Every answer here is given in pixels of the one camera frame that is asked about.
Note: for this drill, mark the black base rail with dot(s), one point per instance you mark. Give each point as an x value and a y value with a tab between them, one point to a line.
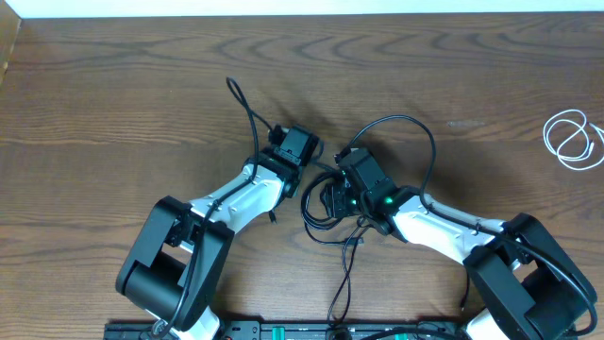
255	330

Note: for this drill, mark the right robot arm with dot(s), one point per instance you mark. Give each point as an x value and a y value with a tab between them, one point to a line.
529	285

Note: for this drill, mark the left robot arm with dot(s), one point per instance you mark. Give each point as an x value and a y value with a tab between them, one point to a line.
173	268

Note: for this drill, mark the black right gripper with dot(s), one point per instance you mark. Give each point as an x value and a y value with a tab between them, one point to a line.
334	204

